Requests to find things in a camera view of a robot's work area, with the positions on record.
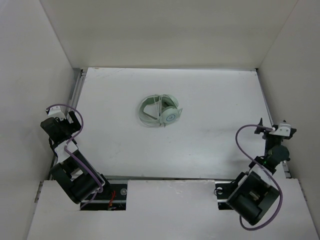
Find pale green headphone cable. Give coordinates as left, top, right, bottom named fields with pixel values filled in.
left=143, top=94, right=183, bottom=129

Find mint green headphones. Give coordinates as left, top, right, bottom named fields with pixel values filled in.
left=137, top=94, right=183, bottom=126

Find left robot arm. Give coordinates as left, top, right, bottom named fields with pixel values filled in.
left=40, top=106, right=112, bottom=204

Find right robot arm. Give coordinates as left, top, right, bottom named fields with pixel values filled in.
left=214, top=120, right=297, bottom=231

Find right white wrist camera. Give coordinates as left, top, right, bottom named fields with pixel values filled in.
left=269, top=122, right=291, bottom=137

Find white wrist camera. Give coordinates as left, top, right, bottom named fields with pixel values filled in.
left=45, top=106, right=66, bottom=121
left=269, top=122, right=291, bottom=137

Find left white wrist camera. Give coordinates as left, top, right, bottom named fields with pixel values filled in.
left=45, top=106, right=66, bottom=121

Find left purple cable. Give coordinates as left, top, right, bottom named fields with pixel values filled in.
left=47, top=104, right=104, bottom=209

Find aluminium rail left edge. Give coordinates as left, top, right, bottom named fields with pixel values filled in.
left=48, top=68, right=87, bottom=181

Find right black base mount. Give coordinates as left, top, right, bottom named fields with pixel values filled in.
left=213, top=183, right=236, bottom=211

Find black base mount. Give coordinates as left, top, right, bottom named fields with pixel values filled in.
left=80, top=183, right=128, bottom=211
left=213, top=183, right=236, bottom=211

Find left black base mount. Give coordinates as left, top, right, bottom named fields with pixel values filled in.
left=80, top=183, right=128, bottom=211

